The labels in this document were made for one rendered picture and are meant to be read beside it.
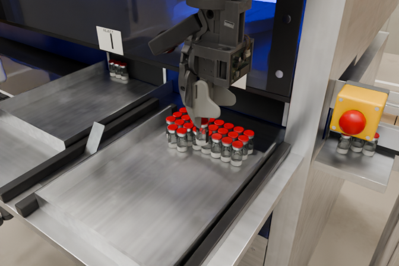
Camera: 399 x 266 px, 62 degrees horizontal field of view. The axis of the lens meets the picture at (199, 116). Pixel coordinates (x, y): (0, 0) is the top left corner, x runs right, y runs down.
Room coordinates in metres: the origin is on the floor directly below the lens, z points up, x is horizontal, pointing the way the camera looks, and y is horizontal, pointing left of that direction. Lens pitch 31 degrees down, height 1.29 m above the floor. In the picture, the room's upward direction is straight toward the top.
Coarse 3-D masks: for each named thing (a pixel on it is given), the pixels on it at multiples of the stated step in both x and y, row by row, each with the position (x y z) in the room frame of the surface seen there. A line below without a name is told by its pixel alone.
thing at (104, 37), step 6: (102, 30) 0.82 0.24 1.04; (108, 30) 0.81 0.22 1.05; (114, 30) 0.80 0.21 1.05; (102, 36) 0.83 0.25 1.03; (108, 36) 0.81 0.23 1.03; (114, 36) 0.80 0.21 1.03; (120, 36) 0.79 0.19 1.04; (102, 42) 0.83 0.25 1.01; (108, 42) 0.82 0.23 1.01; (114, 42) 0.80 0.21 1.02; (120, 42) 0.79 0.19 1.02; (102, 48) 0.83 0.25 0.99; (108, 48) 0.82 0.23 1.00; (114, 48) 0.81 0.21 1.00; (120, 48) 0.79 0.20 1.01; (120, 54) 0.80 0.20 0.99
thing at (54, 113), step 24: (72, 72) 0.85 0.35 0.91; (96, 72) 0.92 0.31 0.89; (24, 96) 0.73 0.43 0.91; (48, 96) 0.78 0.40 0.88; (72, 96) 0.78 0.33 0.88; (96, 96) 0.78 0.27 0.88; (120, 96) 0.78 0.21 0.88; (144, 96) 0.72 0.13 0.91; (24, 120) 0.60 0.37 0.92; (48, 120) 0.66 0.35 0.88; (72, 120) 0.66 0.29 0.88; (96, 120) 0.66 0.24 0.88; (48, 144) 0.56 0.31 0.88; (72, 144) 0.54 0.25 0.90
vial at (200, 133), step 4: (196, 128) 0.47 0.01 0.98; (200, 128) 0.47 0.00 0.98; (204, 128) 0.47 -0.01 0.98; (208, 128) 0.48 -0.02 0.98; (196, 132) 0.47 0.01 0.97; (200, 132) 0.47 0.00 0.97; (204, 132) 0.47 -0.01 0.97; (196, 136) 0.47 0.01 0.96; (200, 136) 0.47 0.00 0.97; (204, 136) 0.47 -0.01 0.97; (196, 140) 0.47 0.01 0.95; (200, 140) 0.47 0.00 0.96; (204, 140) 0.47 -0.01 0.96; (200, 144) 0.47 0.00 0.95; (204, 144) 0.47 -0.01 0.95
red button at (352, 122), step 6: (348, 114) 0.46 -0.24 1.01; (354, 114) 0.46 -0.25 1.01; (360, 114) 0.46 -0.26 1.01; (342, 120) 0.46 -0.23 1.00; (348, 120) 0.46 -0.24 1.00; (354, 120) 0.45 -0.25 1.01; (360, 120) 0.45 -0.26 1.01; (342, 126) 0.46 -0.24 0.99; (348, 126) 0.46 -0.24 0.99; (354, 126) 0.45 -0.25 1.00; (360, 126) 0.45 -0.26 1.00; (348, 132) 0.46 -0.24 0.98; (354, 132) 0.45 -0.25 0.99; (360, 132) 0.45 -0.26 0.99
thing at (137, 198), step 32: (160, 128) 0.62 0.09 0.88; (96, 160) 0.48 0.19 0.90; (128, 160) 0.51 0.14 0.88; (160, 160) 0.51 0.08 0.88; (192, 160) 0.51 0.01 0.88; (256, 160) 0.51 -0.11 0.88; (64, 192) 0.42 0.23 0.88; (96, 192) 0.42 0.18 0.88; (128, 192) 0.42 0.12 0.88; (160, 192) 0.42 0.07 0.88; (192, 192) 0.42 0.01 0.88; (224, 192) 0.42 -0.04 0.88; (64, 224) 0.35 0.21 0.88; (96, 224) 0.35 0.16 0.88; (128, 224) 0.35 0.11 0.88; (160, 224) 0.35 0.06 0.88; (192, 224) 0.35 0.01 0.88; (128, 256) 0.27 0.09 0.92; (160, 256) 0.30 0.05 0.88
